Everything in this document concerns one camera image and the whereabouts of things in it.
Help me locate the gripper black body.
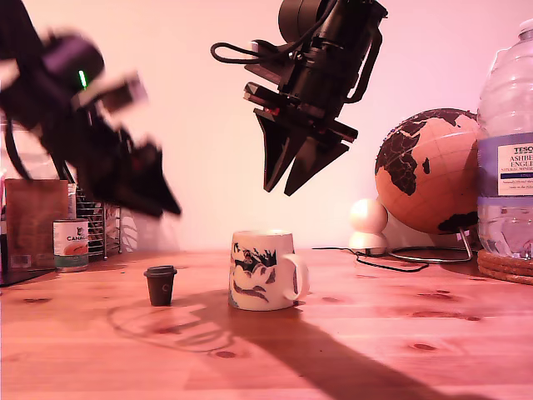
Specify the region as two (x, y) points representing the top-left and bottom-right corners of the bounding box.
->
(242, 41), (370, 145)

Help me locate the small black coffee capsule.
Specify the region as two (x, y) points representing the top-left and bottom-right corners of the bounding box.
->
(143, 265), (178, 308)

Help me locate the white mug with dark print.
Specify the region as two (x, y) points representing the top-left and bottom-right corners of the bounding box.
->
(227, 228), (311, 313)

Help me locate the white two-sphere lamp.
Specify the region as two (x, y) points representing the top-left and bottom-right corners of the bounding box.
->
(347, 198), (389, 256)

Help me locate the small printed tin can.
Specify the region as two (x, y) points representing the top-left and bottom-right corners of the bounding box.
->
(52, 219), (90, 273)

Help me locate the brown cardboard box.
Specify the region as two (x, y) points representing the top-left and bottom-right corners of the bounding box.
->
(3, 177), (70, 270)

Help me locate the large clear water bottle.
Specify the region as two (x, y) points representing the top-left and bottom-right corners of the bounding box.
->
(476, 18), (533, 260)

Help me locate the chrome wire utensil holder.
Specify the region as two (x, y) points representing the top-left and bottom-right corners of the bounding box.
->
(74, 187), (122, 262)

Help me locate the thick black hose loop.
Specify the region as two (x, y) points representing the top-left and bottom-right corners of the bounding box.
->
(347, 27), (384, 103)

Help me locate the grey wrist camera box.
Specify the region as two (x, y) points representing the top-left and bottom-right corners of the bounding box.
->
(244, 39), (292, 84)
(70, 70), (150, 116)

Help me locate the cork globe on wire stand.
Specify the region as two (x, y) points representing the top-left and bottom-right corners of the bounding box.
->
(373, 107), (486, 264)

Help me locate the thin black lamp cable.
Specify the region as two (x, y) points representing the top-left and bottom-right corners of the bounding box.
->
(311, 245), (430, 273)

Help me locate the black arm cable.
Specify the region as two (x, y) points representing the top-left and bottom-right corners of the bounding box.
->
(2, 118), (30, 181)

